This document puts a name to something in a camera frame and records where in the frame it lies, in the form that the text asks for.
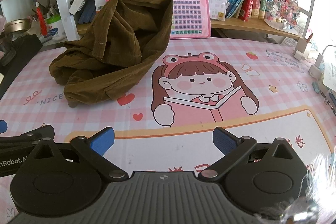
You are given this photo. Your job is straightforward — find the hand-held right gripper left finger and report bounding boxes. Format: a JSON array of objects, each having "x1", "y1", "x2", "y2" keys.
[{"x1": 26, "y1": 126, "x2": 129, "y2": 180}]

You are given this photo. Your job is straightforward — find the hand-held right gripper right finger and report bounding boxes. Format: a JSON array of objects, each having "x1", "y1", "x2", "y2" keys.
[{"x1": 197, "y1": 126, "x2": 302, "y2": 180}]

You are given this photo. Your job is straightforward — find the brown corduroy shorts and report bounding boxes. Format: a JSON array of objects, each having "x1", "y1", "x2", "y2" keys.
[{"x1": 49, "y1": 0, "x2": 174, "y2": 108}]

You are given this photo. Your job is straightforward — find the black bag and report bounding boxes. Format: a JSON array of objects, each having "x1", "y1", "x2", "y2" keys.
[{"x1": 0, "y1": 34, "x2": 44, "y2": 75}]

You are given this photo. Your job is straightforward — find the round brass tin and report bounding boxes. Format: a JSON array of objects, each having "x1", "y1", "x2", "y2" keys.
[{"x1": 4, "y1": 19, "x2": 33, "y2": 41}]

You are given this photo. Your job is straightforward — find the white wipes canister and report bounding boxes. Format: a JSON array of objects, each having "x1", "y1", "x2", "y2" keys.
[{"x1": 45, "y1": 15, "x2": 67, "y2": 42}]

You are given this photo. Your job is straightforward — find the red tassel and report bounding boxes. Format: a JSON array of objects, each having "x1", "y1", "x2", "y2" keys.
[{"x1": 35, "y1": 1, "x2": 48, "y2": 37}]

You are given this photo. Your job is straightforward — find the white charger box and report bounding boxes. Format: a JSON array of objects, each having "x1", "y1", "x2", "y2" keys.
[{"x1": 294, "y1": 36, "x2": 319, "y2": 60}]

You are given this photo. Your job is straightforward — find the paper sheets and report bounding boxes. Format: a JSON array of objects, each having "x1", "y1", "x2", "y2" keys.
[{"x1": 322, "y1": 61, "x2": 336, "y2": 89}]

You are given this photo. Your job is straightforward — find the cluster of pens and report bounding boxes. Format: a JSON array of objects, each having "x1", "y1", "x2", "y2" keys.
[{"x1": 28, "y1": 0, "x2": 59, "y2": 20}]

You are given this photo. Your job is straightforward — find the white labelled box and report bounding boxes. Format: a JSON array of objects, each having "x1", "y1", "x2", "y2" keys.
[{"x1": 209, "y1": 0, "x2": 227, "y2": 21}]

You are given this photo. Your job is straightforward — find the pink toy keyboard tablet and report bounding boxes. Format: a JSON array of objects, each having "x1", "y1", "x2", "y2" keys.
[{"x1": 105, "y1": 0, "x2": 212, "y2": 39}]

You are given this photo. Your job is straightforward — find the pink flower ornament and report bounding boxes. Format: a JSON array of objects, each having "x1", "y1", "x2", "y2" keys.
[{"x1": 263, "y1": 0, "x2": 301, "y2": 30}]

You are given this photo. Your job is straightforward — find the white adapter with cable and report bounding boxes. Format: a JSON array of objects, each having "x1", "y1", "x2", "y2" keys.
[{"x1": 308, "y1": 45, "x2": 336, "y2": 80}]

